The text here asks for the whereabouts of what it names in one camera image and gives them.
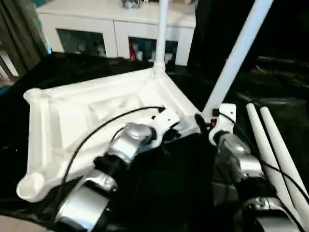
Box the white plastic table leg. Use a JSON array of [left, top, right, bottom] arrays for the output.
[[245, 102, 303, 224], [259, 105, 309, 195], [151, 0, 171, 78], [201, 0, 275, 117]]

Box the white plastic table top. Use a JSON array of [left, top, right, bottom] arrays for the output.
[[15, 67, 203, 203]]

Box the black work mat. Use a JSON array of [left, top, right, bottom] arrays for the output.
[[0, 51, 309, 232]]

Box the grey metal rod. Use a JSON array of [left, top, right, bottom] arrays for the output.
[[256, 55, 309, 66]]

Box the black backdrop cloth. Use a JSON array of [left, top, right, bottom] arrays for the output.
[[190, 0, 309, 73]]

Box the white glass-door cabinet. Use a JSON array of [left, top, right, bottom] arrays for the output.
[[37, 0, 197, 67]]

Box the grey patterned ornament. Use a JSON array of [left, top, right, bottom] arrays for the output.
[[121, 0, 142, 10]]

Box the pale blue small box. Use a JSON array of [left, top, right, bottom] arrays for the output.
[[37, 18, 53, 53]]

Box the grey curtain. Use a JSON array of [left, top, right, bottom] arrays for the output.
[[0, 0, 48, 77]]

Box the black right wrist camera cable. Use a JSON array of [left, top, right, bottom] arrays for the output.
[[213, 109, 305, 232]]

